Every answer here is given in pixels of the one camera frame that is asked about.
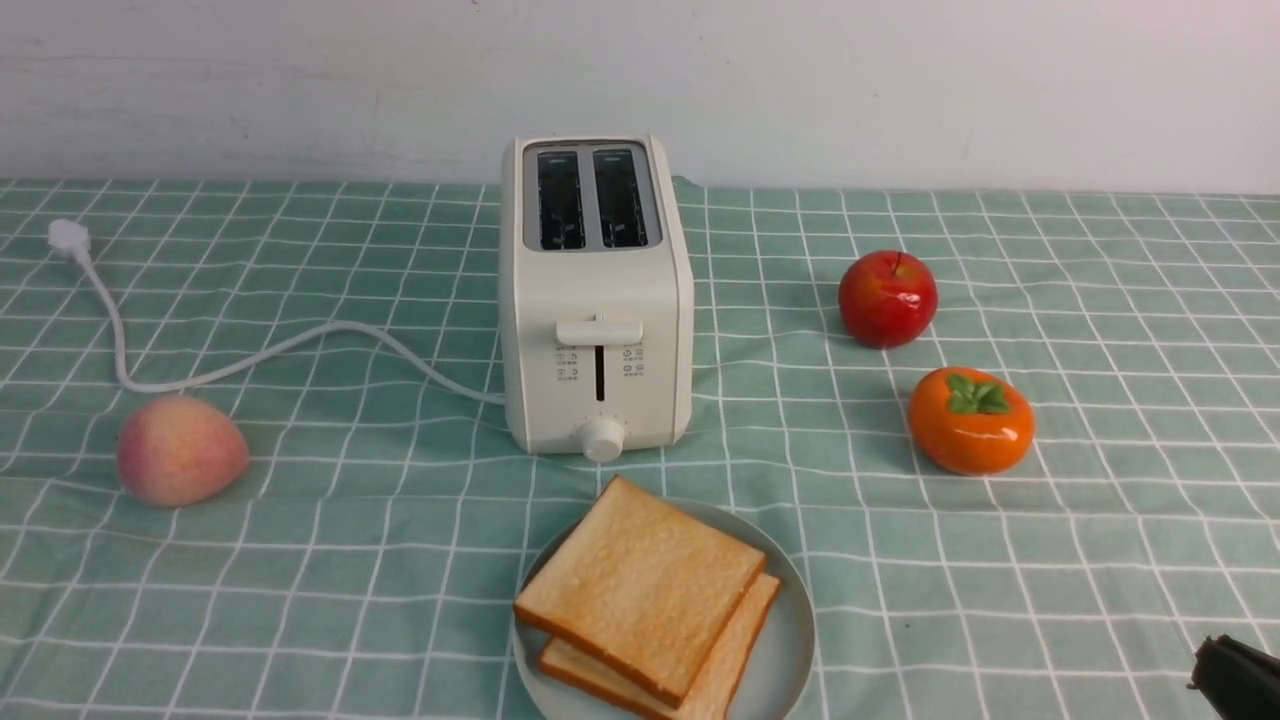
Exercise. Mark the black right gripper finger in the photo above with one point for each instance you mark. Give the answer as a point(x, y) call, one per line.
point(1239, 681)

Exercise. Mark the toasted bread slice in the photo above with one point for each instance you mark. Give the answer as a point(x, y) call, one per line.
point(643, 588)
point(711, 694)

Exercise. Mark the orange persimmon with green leaf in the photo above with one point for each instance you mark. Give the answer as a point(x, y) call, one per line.
point(969, 422)

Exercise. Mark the light blue round plate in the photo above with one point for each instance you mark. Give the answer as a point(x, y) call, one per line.
point(778, 669)

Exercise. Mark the red apple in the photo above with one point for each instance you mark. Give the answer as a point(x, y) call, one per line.
point(887, 298)

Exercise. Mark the white two-slot toaster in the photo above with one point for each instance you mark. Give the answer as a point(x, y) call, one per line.
point(596, 300)

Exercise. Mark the green checkered tablecloth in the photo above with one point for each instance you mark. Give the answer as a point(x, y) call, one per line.
point(364, 565)

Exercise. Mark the pink peach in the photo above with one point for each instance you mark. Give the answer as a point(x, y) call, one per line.
point(176, 450)

